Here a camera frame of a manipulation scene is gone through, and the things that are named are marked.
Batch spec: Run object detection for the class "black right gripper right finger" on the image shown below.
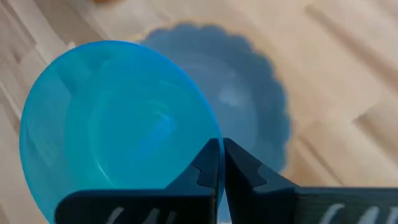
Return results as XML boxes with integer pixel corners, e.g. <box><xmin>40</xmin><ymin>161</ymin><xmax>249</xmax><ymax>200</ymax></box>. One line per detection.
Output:
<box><xmin>223</xmin><ymin>138</ymin><xmax>398</xmax><ymax>224</ymax></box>

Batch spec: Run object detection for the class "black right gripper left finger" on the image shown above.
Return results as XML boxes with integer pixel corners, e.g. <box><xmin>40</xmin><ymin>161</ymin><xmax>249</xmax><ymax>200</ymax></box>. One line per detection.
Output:
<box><xmin>55</xmin><ymin>138</ymin><xmax>223</xmax><ymax>224</ymax></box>

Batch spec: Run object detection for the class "translucent blue plastic bowl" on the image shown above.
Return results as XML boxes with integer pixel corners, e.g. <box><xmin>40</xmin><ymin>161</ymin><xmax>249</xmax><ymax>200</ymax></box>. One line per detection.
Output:
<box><xmin>19</xmin><ymin>40</ymin><xmax>225</xmax><ymax>224</ymax></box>

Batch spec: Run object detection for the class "grey-blue scalloped plate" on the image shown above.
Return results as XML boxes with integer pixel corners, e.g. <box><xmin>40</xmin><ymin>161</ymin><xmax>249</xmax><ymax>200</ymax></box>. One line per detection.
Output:
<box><xmin>138</xmin><ymin>22</ymin><xmax>292</xmax><ymax>223</ymax></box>

